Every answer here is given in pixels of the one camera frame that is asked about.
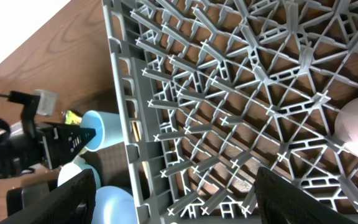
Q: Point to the yellow snack wrapper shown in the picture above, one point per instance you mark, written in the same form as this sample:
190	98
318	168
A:
72	117

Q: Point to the black tray bin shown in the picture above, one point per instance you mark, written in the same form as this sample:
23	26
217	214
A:
21	197

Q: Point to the light blue cup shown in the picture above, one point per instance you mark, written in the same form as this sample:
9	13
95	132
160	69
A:
107	126

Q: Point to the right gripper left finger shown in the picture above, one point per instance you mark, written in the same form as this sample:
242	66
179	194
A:
72	202

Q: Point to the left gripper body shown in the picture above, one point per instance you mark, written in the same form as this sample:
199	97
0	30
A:
36	143

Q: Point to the wooden chopstick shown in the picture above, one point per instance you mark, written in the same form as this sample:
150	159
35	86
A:
138	127
135	131

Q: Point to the grey dishwasher rack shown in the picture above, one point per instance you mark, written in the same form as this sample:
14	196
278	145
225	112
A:
222	88

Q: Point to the blue plate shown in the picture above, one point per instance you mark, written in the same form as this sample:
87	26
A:
114	206

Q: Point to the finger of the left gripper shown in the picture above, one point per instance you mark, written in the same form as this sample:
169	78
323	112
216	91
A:
63	142

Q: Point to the light blue rice bowl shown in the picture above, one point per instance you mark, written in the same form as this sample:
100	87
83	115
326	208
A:
76	166

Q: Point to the wooden chopstick left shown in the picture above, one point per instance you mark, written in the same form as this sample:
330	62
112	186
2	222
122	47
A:
135	131

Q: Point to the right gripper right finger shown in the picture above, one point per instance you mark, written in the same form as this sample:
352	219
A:
281	202

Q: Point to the wooden chopstick right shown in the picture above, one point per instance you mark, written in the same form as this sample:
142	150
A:
138	127

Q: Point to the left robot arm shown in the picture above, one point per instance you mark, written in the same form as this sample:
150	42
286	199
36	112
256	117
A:
49	144

